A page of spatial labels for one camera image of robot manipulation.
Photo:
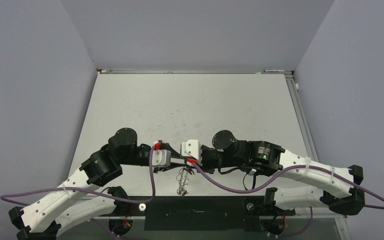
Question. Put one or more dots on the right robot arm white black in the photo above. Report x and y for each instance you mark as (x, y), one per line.
(295, 181)

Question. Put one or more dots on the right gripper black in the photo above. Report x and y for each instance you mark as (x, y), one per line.
(203, 166)

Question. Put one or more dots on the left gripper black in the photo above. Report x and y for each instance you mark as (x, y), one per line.
(173, 163)

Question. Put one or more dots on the aluminium rail back edge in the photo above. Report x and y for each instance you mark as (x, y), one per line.
(148, 71)

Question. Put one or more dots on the aluminium rail right edge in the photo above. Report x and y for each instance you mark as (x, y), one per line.
(293, 89)

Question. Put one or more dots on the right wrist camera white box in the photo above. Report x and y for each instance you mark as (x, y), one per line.
(191, 148)

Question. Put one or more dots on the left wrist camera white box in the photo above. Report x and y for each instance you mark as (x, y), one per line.
(161, 158)

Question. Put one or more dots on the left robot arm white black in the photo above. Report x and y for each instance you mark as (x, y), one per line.
(77, 199)

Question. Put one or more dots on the aluminium rail edge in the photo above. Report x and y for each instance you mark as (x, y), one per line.
(293, 89)
(148, 71)

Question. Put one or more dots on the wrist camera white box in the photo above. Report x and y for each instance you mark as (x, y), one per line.
(161, 158)
(191, 148)

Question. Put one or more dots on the large perforated metal keyring disc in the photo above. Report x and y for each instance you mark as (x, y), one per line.
(182, 178)

